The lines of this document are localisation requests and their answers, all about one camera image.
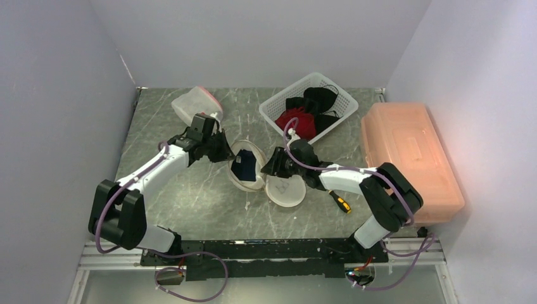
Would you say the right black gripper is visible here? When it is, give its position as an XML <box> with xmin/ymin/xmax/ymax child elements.
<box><xmin>261</xmin><ymin>147</ymin><xmax>306</xmax><ymax>179</ymax></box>

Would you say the navy blue bra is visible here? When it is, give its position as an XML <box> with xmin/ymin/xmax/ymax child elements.
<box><xmin>231</xmin><ymin>149</ymin><xmax>257</xmax><ymax>182</ymax></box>

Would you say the red bra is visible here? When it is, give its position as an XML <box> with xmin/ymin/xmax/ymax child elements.
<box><xmin>275</xmin><ymin>107</ymin><xmax>317</xmax><ymax>140</ymax></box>

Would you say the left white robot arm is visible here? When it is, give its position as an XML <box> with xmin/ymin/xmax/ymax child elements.
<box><xmin>88</xmin><ymin>113</ymin><xmax>235</xmax><ymax>266</ymax></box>

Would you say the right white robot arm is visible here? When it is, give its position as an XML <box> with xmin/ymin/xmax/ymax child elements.
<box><xmin>261</xmin><ymin>139</ymin><xmax>424</xmax><ymax>263</ymax></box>

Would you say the black bra in basket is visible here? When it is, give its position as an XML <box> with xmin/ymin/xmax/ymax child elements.
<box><xmin>285</xmin><ymin>85</ymin><xmax>340</xmax><ymax>136</ymax></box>

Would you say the black yellow short screwdriver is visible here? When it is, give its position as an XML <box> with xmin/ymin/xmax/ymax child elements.
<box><xmin>328</xmin><ymin>190</ymin><xmax>351</xmax><ymax>214</ymax></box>

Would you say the white plastic basket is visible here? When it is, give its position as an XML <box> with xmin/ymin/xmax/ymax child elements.
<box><xmin>259</xmin><ymin>72</ymin><xmax>358</xmax><ymax>144</ymax></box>

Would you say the orange translucent storage box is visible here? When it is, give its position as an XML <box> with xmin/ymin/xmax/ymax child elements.
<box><xmin>361</xmin><ymin>103</ymin><xmax>465</xmax><ymax>226</ymax></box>

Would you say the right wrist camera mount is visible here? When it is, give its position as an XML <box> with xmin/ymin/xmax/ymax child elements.
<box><xmin>286</xmin><ymin>128</ymin><xmax>301</xmax><ymax>144</ymax></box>

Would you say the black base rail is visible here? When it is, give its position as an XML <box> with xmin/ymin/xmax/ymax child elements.
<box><xmin>138</xmin><ymin>232</ymin><xmax>388</xmax><ymax>281</ymax></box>

